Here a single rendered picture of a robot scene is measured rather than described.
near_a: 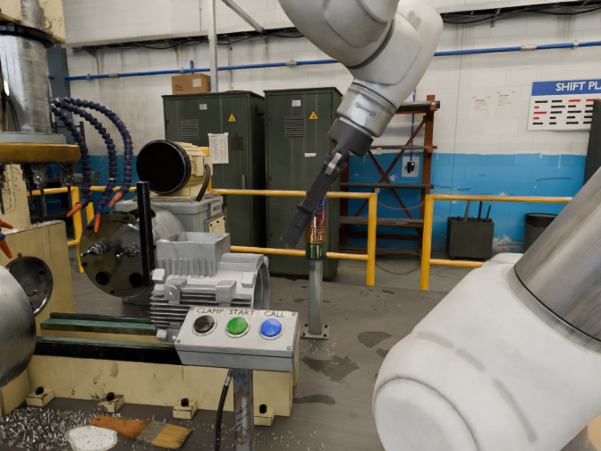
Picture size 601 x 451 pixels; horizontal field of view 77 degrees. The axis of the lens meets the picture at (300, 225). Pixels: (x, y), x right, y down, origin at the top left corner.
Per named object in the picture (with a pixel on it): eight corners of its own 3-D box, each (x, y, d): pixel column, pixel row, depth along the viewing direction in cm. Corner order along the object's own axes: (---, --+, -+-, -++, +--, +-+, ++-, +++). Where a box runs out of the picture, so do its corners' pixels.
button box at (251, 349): (181, 365, 56) (172, 344, 53) (196, 326, 62) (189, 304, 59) (295, 373, 54) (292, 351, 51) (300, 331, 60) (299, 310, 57)
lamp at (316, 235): (304, 243, 104) (304, 227, 103) (306, 239, 110) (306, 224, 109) (325, 244, 103) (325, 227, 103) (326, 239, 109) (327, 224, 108)
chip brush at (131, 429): (83, 429, 72) (82, 426, 72) (103, 412, 76) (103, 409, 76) (179, 451, 66) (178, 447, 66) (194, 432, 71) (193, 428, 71)
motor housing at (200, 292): (151, 358, 74) (145, 265, 71) (191, 318, 93) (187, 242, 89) (251, 365, 72) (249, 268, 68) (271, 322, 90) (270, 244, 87)
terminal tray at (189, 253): (156, 276, 76) (155, 242, 74) (180, 262, 86) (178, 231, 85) (215, 279, 74) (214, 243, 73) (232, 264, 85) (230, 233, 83)
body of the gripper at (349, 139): (338, 119, 70) (312, 164, 72) (335, 114, 61) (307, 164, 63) (373, 140, 69) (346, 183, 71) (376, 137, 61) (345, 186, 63)
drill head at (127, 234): (60, 308, 101) (49, 215, 96) (142, 265, 141) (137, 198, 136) (148, 312, 98) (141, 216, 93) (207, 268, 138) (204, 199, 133)
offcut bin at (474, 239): (486, 255, 515) (491, 195, 501) (493, 264, 471) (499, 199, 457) (444, 252, 529) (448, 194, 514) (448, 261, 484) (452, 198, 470)
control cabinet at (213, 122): (171, 273, 434) (159, 92, 399) (193, 262, 481) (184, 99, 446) (254, 281, 408) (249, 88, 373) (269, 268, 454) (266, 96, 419)
